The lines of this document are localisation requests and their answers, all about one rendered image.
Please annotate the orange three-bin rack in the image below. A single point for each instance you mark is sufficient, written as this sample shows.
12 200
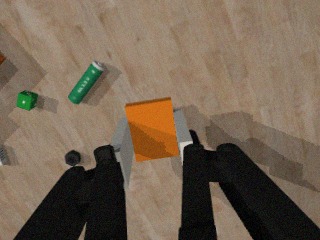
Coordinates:
2 58

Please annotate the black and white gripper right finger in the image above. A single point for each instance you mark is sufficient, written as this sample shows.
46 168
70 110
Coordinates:
265 210

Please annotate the green aa battery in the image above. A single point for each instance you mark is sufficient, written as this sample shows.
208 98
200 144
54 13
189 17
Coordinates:
86 82

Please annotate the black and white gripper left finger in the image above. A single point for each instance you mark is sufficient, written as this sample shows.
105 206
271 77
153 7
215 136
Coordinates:
62 215

